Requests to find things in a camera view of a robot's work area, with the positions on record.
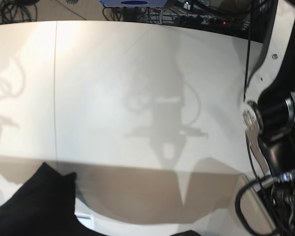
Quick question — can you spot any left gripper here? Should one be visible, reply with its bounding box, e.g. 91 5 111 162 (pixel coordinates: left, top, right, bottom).
258 169 295 236

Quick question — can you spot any power strip red light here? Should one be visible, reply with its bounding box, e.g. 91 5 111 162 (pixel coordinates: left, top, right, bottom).
173 15 228 27

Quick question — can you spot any black t-shirt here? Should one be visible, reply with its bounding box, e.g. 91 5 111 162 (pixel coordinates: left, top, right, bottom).
0 163 211 236

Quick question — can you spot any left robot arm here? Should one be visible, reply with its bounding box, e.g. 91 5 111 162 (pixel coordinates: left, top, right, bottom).
242 0 295 236

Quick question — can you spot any blue device on floor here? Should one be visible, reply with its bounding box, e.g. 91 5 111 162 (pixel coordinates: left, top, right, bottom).
99 0 167 7

